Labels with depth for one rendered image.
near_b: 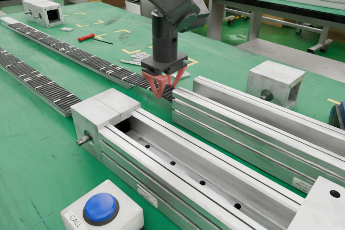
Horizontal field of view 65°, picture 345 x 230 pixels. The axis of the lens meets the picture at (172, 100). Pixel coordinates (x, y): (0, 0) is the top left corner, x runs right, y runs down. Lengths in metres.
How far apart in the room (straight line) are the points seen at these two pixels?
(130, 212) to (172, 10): 0.32
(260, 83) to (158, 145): 0.30
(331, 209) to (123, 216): 0.24
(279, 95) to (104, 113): 0.39
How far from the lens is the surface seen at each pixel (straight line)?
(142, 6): 3.03
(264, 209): 0.42
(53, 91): 0.75
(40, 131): 0.67
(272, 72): 0.69
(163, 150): 0.49
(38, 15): 1.47
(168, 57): 0.61
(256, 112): 0.57
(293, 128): 0.55
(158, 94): 0.65
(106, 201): 0.39
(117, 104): 0.53
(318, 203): 0.35
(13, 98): 0.84
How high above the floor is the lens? 1.15
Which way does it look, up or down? 32 degrees down
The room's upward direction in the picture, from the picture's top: straight up
